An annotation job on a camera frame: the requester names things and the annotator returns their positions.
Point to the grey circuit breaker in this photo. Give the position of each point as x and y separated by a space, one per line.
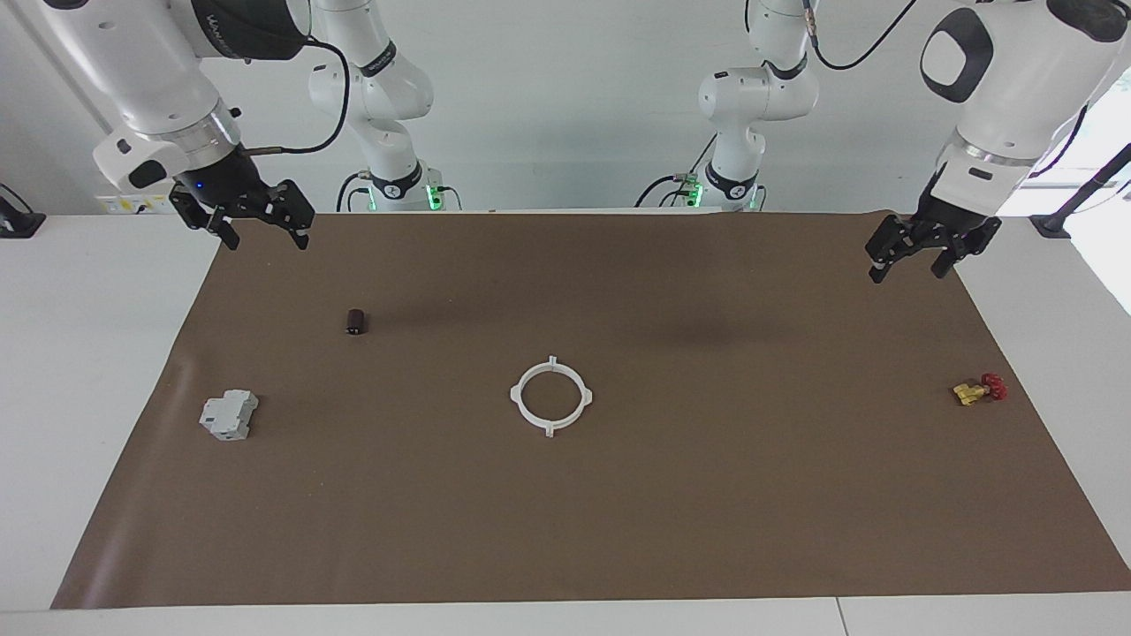
228 417

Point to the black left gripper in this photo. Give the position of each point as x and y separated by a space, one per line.
945 228

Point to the brown table mat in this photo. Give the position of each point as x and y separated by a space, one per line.
618 512

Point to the white wall socket box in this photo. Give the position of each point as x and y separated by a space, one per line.
132 203

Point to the dark brown small cylinder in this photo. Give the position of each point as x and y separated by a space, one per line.
356 322

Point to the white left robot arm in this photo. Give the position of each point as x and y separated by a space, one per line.
1016 79

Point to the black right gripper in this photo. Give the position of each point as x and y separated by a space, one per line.
230 190

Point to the white half pipe clamp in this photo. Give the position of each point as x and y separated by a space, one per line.
583 396
519 397

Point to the black stand with pole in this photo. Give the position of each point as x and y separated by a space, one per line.
1082 190

